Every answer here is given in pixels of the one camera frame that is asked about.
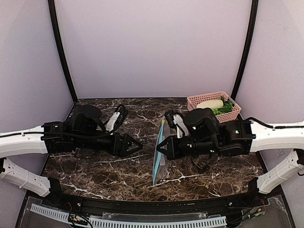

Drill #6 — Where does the clear zip top bag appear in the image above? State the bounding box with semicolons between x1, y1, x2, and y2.
152;116;170;186

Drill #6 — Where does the pink plastic basket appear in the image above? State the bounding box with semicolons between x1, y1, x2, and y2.
187;92;241;123

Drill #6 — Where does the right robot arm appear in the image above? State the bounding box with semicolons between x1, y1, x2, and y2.
156;108;304;194

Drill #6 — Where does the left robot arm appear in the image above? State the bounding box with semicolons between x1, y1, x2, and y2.
0;104;143;198

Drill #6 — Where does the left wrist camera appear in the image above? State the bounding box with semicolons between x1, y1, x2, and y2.
105;104;128;132

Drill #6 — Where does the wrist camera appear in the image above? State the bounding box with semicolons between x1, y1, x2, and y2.
164;110;176;129
105;104;128;132

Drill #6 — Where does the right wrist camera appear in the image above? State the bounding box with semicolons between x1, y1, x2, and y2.
164;110;176;129

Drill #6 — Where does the white slotted cable duct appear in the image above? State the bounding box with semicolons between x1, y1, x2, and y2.
30;203;227;228

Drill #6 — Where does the black front table rail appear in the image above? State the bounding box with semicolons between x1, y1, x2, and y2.
46;193;257;215

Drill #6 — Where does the right black frame post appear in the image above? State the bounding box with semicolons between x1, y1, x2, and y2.
230;0;259;100

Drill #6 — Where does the black frame post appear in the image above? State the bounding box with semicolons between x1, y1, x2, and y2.
47;0;78;104
230;0;259;100

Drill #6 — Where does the left black frame post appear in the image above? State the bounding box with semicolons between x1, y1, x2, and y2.
47;0;78;104

